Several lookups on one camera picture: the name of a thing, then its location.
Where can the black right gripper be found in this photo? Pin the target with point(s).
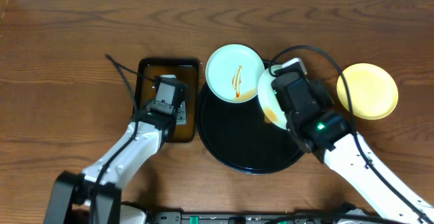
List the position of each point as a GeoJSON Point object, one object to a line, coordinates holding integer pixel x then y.
{"type": "Point", "coordinates": [319, 89]}

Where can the pale green plate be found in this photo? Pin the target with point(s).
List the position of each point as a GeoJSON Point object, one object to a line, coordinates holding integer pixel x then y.
{"type": "Point", "coordinates": [268, 101]}

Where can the yellow plate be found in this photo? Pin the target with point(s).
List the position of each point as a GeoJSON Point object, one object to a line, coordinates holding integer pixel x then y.
{"type": "Point", "coordinates": [369, 90]}

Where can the light blue plate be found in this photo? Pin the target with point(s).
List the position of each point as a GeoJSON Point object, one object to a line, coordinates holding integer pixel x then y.
{"type": "Point", "coordinates": [233, 72]}

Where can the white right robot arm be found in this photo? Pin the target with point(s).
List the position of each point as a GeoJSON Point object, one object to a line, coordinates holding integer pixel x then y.
{"type": "Point", "coordinates": [390, 197]}

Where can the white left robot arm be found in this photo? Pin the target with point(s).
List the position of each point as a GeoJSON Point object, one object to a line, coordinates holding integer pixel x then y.
{"type": "Point", "coordinates": [101, 183]}

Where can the rectangular black tray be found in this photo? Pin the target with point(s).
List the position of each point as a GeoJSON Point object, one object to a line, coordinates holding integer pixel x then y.
{"type": "Point", "coordinates": [185, 69]}

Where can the round black tray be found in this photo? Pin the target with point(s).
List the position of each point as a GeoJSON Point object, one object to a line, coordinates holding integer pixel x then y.
{"type": "Point", "coordinates": [238, 136]}

